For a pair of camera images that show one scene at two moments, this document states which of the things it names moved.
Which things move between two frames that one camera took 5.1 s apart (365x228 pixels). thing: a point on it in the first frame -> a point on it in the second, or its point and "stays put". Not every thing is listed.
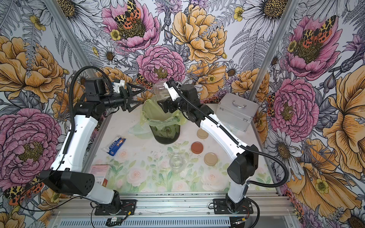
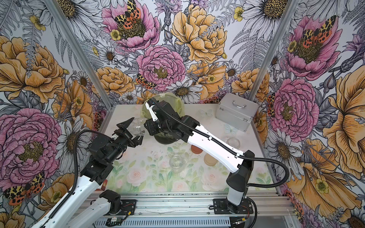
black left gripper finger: (129, 91) -> (124, 125)
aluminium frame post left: (75, 51) stays put
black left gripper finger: (137, 103) -> (135, 142)
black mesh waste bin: (166, 134) stays put
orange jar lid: (196, 147) stays put
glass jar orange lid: (177, 163) stays put
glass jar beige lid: (160, 91) -> (137, 127)
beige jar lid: (210, 159) stays put
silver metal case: (236, 110) stays put
